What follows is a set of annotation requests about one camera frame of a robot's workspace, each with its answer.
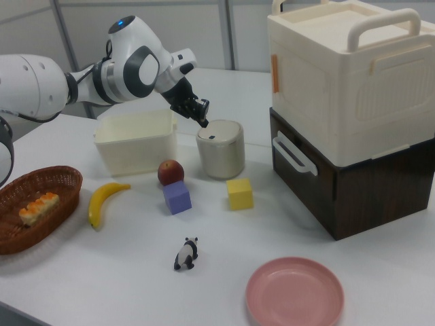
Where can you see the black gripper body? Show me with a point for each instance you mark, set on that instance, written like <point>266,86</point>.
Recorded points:
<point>180,96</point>

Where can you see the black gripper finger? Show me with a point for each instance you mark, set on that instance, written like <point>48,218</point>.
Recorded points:
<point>193,109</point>
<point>204,110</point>

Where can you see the small beige lidded trash can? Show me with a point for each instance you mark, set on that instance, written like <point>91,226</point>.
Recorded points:
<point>221,153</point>

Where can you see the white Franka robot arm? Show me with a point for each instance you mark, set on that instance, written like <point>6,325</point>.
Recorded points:
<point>136,71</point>

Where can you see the red apple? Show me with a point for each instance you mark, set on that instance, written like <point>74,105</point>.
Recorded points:
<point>171,172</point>

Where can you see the cream plastic storage bin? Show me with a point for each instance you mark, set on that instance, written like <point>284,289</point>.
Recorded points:
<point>136,149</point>

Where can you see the orange box latch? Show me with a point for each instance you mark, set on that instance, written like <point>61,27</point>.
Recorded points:
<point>275,73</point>

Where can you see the purple foam cube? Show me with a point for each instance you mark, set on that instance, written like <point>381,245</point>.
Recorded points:
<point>177,200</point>

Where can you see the yellow foam cube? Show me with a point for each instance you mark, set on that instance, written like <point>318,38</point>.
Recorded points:
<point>240,196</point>

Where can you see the yellow banana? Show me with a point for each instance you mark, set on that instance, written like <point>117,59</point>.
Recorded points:
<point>98,202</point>

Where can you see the small panda figurine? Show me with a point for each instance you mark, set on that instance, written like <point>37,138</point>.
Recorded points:
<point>185,254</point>

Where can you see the brown wicker basket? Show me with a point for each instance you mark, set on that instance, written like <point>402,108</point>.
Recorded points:
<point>64,190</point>

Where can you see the toy cake with orange topping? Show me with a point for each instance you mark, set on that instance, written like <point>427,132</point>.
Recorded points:
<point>39,208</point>

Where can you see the dark wooden drawer box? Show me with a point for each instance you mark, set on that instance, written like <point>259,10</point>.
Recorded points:
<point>374,193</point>

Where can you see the pink plate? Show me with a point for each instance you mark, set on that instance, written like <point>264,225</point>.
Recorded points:
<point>295,295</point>

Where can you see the grey partition post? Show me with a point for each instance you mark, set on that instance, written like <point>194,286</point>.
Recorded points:
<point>229,34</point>

